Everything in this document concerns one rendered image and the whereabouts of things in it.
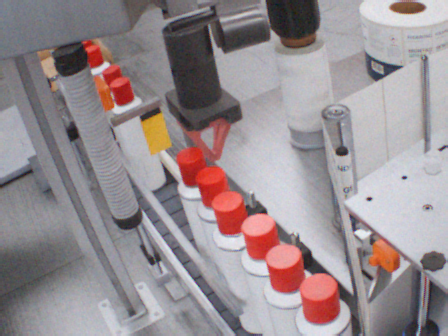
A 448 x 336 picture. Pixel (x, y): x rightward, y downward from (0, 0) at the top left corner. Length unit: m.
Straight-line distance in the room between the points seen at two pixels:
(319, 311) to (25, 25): 0.37
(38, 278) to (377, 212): 0.68
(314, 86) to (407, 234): 0.53
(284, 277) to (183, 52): 0.30
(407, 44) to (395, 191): 0.63
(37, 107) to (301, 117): 0.48
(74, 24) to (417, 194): 0.33
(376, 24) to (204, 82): 0.47
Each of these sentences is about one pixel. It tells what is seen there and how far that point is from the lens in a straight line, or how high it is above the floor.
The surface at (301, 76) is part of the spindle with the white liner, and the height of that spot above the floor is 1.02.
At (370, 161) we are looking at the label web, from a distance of 0.86.
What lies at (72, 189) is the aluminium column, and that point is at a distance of 0.71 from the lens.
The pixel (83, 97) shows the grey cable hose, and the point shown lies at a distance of 0.53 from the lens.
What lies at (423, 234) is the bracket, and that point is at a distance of 0.45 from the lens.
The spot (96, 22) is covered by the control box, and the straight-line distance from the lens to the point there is 0.51.
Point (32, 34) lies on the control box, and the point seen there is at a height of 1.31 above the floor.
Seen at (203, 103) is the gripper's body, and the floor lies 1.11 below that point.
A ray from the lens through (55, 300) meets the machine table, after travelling 0.96.
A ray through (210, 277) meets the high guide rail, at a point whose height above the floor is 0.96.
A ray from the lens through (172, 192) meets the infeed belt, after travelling 0.98.
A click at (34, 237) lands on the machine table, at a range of 1.10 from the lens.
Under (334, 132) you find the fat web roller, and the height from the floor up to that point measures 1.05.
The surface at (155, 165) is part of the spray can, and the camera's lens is 0.97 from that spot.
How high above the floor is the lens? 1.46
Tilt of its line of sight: 36 degrees down
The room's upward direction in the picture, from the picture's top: 12 degrees counter-clockwise
